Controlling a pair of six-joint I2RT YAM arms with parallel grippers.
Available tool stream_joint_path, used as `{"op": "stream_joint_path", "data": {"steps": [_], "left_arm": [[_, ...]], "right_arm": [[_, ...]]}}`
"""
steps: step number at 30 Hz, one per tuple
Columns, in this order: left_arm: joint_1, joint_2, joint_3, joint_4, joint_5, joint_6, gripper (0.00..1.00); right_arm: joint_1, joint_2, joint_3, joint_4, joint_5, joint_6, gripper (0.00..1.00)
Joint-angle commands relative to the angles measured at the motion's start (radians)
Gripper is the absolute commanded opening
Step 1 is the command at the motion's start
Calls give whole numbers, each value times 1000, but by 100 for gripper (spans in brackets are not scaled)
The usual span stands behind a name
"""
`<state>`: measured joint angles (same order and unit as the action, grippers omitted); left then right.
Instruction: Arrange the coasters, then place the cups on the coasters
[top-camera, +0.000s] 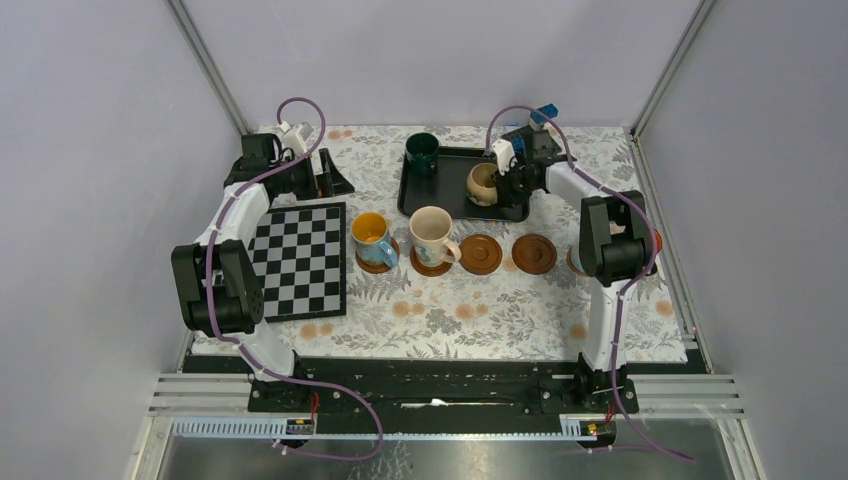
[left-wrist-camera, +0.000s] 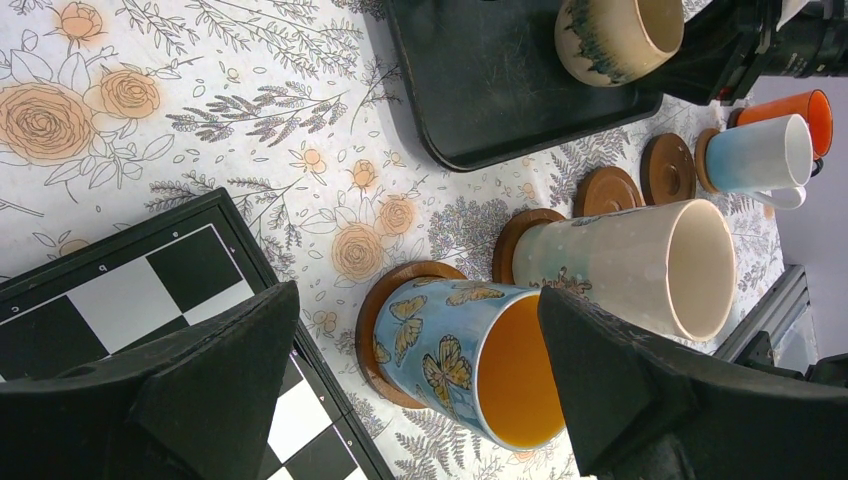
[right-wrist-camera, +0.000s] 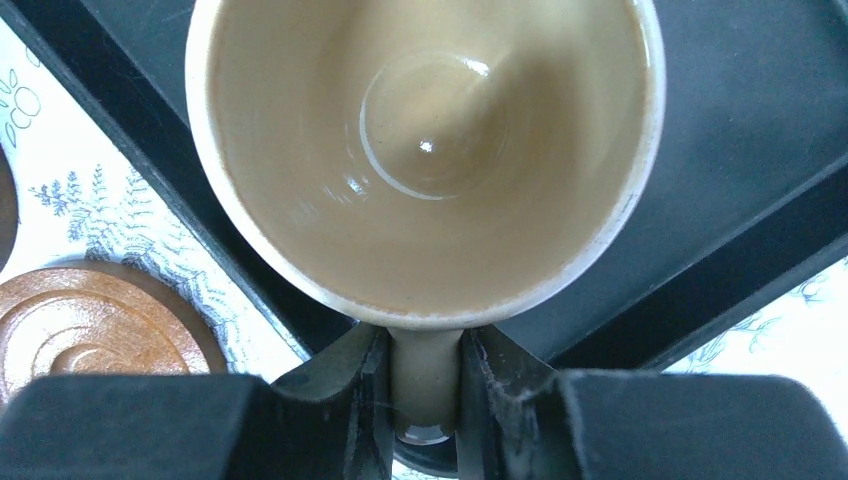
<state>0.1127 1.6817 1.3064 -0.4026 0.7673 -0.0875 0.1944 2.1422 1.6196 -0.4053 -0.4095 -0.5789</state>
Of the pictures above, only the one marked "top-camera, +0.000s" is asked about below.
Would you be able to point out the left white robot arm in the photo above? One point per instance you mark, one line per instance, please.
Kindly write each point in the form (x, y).
(219, 292)

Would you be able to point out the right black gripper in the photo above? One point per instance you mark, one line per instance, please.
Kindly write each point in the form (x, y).
(505, 197)

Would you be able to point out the brown wooden coaster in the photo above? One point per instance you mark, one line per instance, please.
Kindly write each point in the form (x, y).
(480, 254)
(534, 254)
(426, 271)
(377, 257)

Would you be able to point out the black serving tray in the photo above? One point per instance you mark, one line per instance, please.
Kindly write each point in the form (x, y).
(446, 189)

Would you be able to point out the orange mug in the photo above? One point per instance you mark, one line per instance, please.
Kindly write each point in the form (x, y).
(659, 241)

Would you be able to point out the black white chessboard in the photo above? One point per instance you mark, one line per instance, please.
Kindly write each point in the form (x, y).
(299, 255)

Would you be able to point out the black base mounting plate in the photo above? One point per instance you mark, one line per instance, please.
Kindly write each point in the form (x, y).
(363, 396)

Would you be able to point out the beige mug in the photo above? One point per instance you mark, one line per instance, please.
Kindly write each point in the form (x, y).
(480, 185)

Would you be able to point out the light wooden coaster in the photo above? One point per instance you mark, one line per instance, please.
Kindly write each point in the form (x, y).
(572, 262)

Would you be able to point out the tall cream floral mug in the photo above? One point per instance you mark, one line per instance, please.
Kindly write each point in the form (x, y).
(431, 229)

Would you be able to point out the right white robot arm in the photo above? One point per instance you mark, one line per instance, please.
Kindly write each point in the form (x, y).
(616, 247)

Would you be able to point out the white slotted cable duct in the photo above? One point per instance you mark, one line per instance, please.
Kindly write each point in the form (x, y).
(286, 429)

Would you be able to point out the blue lego brick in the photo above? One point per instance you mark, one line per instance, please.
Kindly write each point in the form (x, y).
(541, 115)

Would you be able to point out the dark green mug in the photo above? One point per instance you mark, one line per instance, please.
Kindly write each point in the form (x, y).
(422, 153)

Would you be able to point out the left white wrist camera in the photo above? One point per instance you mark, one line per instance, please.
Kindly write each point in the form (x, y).
(294, 137)

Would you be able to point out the floral table cloth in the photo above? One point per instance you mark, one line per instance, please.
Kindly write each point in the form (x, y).
(508, 314)

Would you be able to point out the blue mug yellow inside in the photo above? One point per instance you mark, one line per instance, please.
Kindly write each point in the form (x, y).
(369, 227)

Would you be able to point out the aluminium frame rail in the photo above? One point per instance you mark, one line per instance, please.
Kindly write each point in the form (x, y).
(659, 396)

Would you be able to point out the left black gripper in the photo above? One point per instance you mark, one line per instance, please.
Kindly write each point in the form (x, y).
(328, 183)

